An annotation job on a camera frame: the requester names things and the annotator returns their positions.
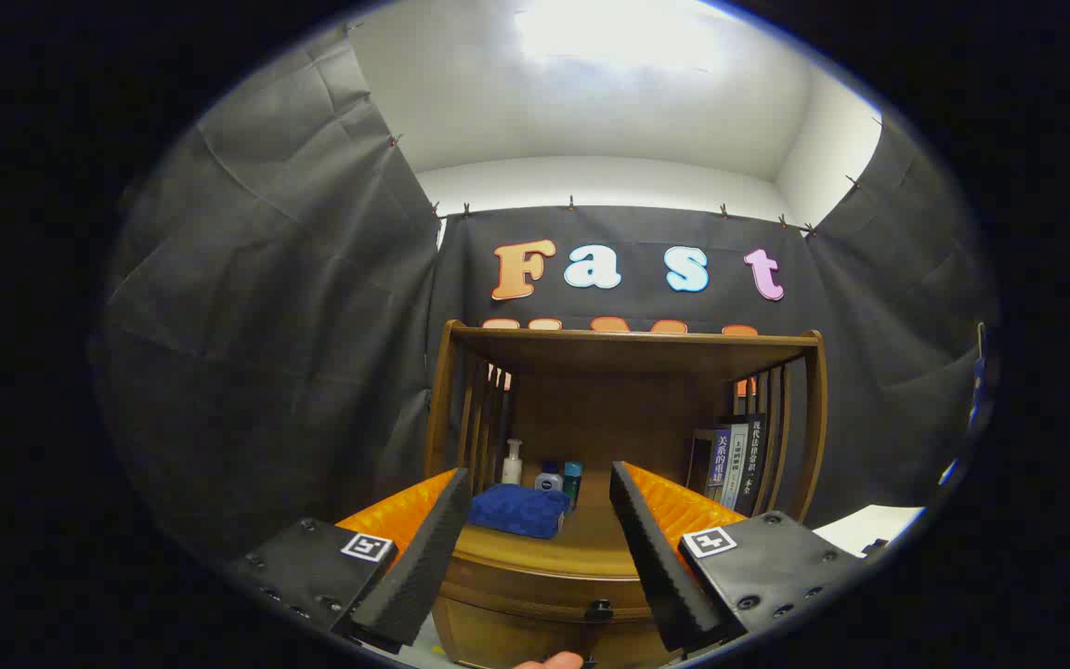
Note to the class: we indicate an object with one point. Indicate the light grey book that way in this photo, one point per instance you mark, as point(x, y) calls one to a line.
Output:
point(737, 469)

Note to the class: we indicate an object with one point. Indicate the wooden countertop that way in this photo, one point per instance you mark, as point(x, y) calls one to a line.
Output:
point(581, 544)

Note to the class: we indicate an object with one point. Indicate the white pump bottle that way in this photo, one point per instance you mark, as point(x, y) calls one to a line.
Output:
point(513, 469)

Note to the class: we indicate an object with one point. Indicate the white bottle with blue cap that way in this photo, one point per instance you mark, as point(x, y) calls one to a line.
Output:
point(549, 480)

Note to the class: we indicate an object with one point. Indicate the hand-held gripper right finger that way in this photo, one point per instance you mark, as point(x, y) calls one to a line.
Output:
point(651, 557)

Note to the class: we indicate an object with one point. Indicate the black book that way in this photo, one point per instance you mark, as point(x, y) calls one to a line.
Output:
point(754, 455)

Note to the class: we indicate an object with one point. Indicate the blue folded towel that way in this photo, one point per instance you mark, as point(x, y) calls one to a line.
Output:
point(516, 511)

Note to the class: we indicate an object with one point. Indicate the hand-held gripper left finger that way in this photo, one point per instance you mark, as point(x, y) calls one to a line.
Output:
point(424, 557)

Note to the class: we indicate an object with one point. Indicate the wooden cabinet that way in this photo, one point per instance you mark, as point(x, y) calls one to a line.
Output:
point(591, 409)

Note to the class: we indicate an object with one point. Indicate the black backdrop cloth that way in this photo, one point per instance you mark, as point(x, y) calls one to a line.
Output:
point(266, 325)

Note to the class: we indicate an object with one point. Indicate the blue dotted gift bag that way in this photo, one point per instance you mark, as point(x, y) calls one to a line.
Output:
point(981, 390)

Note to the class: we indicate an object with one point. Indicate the teal bottle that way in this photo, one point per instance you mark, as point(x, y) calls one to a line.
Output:
point(572, 478)

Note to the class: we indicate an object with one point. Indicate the wooden drawer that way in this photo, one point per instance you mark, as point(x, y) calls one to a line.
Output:
point(526, 590)

